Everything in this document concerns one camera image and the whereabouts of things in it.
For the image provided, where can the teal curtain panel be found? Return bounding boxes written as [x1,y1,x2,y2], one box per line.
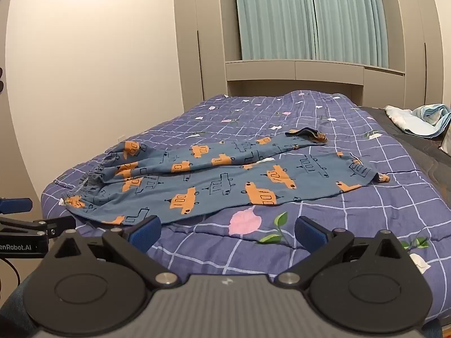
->
[308,0,390,68]
[233,0,318,61]

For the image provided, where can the purple checked floral blanket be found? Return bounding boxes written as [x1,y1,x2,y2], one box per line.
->
[40,91,451,328]

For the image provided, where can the black cable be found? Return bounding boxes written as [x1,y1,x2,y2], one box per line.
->
[0,257,21,291]

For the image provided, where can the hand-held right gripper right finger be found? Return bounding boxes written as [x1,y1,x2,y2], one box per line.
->
[274,216,410,287]

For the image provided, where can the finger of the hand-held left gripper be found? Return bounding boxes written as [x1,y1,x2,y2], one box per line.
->
[0,198,34,215]
[0,216,77,239]

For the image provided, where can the blue pants with orange print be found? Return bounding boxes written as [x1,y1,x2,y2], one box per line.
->
[63,128,390,226]

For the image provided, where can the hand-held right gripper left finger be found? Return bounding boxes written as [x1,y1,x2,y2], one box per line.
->
[45,215,183,287]

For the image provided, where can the white and blue cloth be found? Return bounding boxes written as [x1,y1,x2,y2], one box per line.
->
[384,103,451,139]

